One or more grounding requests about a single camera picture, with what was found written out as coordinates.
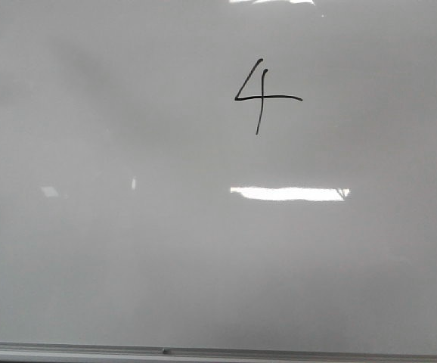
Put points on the white whiteboard with aluminium frame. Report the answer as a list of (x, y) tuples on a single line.
[(218, 181)]

